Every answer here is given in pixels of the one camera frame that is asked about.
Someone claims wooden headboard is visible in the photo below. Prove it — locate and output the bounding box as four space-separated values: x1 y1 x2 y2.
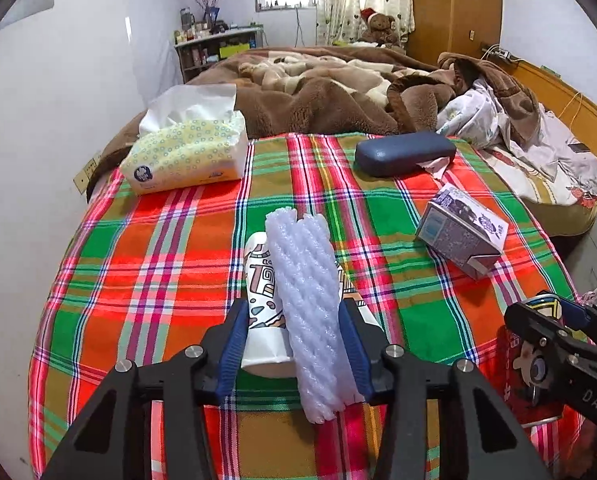
499 55 597 161

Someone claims patterned curtain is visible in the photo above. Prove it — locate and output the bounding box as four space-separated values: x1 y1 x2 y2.
316 0 415 48

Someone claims white floral quilt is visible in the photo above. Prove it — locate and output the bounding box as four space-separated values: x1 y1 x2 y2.
436 77 597 211

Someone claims crumpled white tissue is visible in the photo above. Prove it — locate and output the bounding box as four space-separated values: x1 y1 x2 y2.
416 156 454 179

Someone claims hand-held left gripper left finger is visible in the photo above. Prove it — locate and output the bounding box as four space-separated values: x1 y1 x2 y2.
41 300 252 480

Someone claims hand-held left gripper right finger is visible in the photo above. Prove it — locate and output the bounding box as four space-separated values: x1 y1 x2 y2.
339 299 554 480

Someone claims cartoon print can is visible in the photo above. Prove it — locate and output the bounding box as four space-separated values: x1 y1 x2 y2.
496 296 594 428

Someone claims patterned paper cup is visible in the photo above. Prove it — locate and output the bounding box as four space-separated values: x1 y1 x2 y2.
241 231 384 380

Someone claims white shelf unit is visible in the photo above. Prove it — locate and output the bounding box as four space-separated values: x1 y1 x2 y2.
174 27 265 83

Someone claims white foam net sleeve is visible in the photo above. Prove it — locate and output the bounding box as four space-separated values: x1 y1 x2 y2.
265 205 368 425

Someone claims yellow printed bed sheet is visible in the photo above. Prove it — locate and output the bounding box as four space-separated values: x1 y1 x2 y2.
473 145 597 236

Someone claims row of bottles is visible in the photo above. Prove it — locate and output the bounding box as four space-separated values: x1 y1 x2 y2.
174 7 259 43

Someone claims wooden wardrobe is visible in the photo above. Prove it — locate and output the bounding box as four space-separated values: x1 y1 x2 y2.
409 0 503 68

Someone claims yellow patterned tissue pack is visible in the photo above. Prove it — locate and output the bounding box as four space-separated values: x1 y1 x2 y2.
119 84 250 196

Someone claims brown fleece blanket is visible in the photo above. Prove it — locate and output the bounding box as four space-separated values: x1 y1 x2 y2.
87 46 542 196

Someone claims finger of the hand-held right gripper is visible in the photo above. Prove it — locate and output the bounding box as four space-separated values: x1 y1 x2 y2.
536 290 597 353
503 301 597 426

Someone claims brown teddy bear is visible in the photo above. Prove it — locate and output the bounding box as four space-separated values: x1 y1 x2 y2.
356 7 407 51

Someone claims dark blue glasses case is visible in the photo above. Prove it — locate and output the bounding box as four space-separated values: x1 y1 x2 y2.
355 131 458 178

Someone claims power strip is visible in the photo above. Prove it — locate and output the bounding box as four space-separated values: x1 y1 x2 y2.
481 42 522 63

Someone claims yellowed wall socket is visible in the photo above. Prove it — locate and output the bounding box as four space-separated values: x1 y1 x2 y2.
73 157 102 193

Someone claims small purple box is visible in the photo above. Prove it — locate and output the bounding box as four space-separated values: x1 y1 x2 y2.
415 183 509 281

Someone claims colourful plaid tablecloth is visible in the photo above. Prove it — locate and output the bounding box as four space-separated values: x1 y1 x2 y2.
28 132 587 480

